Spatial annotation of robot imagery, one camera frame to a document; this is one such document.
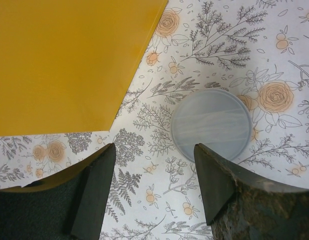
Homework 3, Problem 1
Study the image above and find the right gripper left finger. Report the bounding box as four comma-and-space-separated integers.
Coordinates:
0, 143, 116, 240

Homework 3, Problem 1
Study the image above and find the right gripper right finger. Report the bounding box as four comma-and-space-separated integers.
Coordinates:
194, 143, 309, 240

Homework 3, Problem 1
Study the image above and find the wide yellow can clear lid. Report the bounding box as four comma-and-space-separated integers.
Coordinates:
170, 88, 252, 163

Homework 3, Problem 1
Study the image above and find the yellow wooden shelf cabinet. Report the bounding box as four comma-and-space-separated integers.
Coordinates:
0, 0, 167, 137

